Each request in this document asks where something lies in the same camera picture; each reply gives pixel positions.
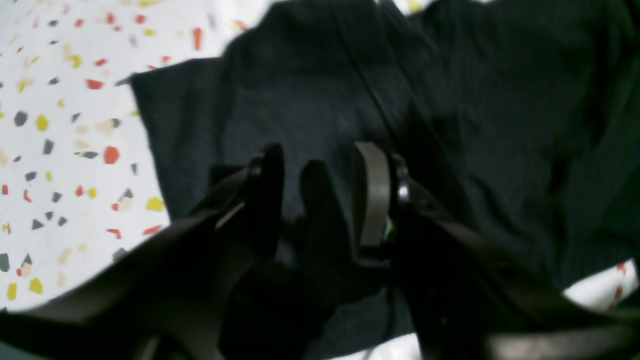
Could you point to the black T-shirt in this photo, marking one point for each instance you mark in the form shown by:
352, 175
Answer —
520, 116

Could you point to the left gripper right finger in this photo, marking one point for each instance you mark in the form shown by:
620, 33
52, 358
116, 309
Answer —
371, 200

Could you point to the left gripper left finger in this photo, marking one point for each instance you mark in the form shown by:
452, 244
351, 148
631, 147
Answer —
264, 197

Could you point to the terrazzo patterned table cloth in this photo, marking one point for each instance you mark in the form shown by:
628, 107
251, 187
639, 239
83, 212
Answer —
94, 268

